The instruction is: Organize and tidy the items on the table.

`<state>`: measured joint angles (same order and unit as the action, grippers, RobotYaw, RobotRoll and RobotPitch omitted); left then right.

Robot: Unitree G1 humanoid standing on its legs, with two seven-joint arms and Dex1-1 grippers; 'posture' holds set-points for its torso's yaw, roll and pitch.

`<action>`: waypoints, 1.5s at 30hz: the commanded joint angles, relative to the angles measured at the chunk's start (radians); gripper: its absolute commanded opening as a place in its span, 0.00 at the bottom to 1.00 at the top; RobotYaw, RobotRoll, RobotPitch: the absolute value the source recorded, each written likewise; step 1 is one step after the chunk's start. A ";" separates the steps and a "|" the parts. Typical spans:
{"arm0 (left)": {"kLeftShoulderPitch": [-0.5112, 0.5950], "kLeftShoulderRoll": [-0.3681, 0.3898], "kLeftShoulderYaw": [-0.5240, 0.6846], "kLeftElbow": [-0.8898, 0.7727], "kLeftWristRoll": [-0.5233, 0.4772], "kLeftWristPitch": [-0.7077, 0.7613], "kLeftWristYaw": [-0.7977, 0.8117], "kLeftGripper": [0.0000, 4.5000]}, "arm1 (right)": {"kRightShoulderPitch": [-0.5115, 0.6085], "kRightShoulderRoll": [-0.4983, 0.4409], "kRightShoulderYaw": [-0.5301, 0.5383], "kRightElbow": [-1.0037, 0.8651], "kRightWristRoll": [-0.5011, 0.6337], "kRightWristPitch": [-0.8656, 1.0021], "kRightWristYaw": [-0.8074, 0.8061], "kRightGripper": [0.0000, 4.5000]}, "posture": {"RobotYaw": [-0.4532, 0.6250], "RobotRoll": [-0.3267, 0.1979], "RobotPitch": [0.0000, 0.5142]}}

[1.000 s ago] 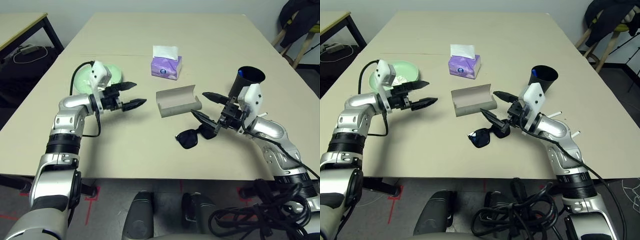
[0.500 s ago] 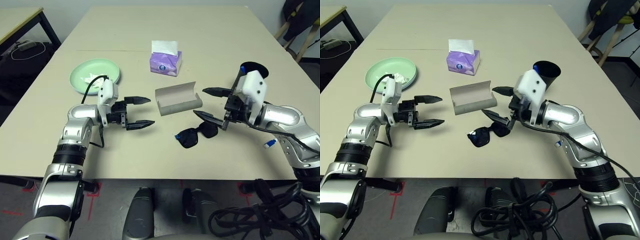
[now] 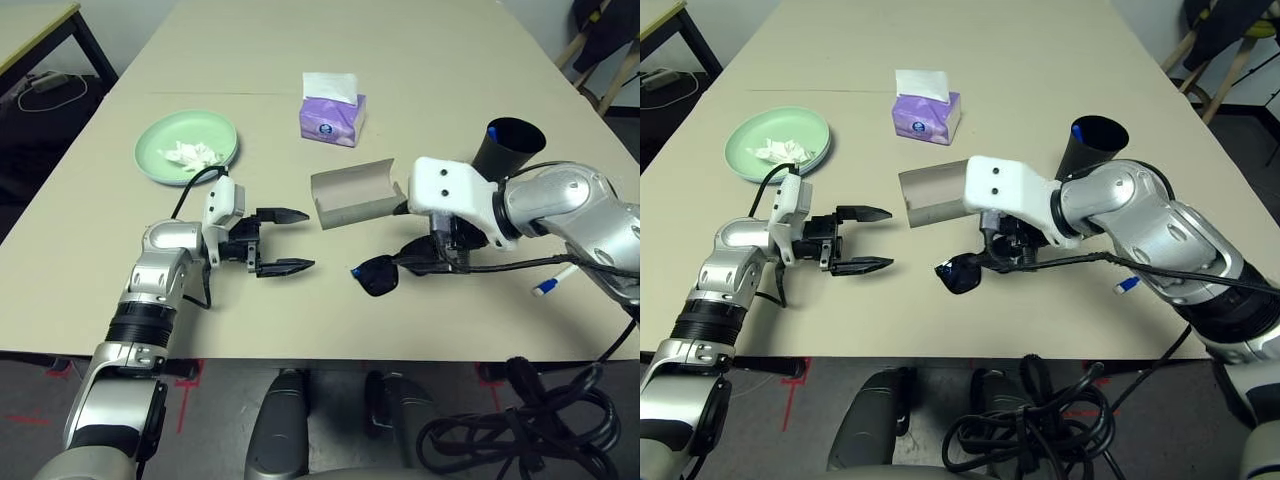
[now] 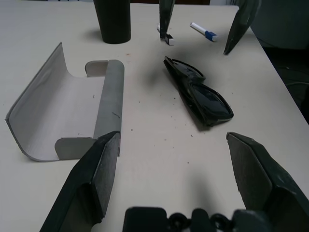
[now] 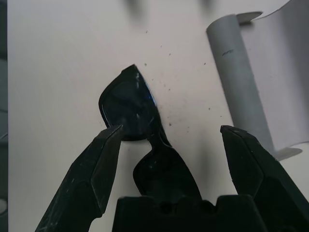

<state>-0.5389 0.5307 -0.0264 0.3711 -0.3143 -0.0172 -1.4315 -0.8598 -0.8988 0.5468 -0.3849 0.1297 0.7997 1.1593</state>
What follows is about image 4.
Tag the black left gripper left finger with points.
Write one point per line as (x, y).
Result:
(96, 174)

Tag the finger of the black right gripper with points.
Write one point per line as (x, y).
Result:
(239, 26)
(165, 17)

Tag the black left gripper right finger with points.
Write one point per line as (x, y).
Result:
(251, 169)

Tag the blue cap whiteboard marker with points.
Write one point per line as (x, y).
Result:
(201, 30)

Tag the grey glasses case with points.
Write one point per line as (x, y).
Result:
(60, 108)

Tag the black sunglasses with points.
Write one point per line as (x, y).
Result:
(207, 101)

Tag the black cap whiteboard marker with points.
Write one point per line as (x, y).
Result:
(170, 40)

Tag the black plastic cup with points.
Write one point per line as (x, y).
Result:
(112, 21)

